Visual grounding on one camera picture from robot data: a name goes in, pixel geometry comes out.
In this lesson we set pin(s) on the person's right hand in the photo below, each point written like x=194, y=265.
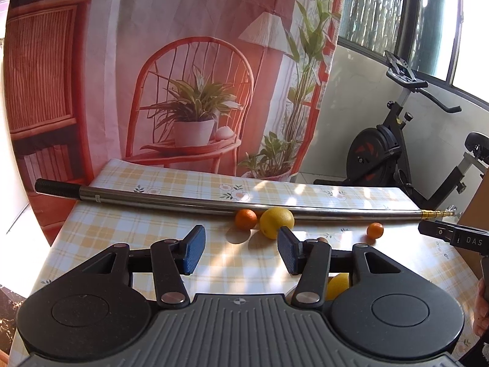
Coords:
x=482, y=317

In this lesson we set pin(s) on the small orange tangerine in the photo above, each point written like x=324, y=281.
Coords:
x=245, y=219
x=375, y=230

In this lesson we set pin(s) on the black exercise bike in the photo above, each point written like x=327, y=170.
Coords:
x=376, y=153

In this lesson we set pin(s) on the yellow plaid floral tablecloth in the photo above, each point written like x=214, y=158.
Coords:
x=152, y=221

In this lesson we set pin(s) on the window with metal frame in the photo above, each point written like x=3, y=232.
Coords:
x=382, y=11

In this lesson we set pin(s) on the printed room backdrop cloth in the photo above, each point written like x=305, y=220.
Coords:
x=114, y=84

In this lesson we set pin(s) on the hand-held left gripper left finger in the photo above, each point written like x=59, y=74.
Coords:
x=194, y=250

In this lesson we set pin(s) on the yellow lemon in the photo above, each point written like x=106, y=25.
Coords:
x=277, y=222
x=338, y=286

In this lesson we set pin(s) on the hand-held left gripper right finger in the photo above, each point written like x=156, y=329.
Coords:
x=288, y=250

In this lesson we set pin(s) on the brown wooden board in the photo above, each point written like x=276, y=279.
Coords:
x=477, y=206

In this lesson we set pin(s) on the long metal pole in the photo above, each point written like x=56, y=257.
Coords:
x=191, y=200

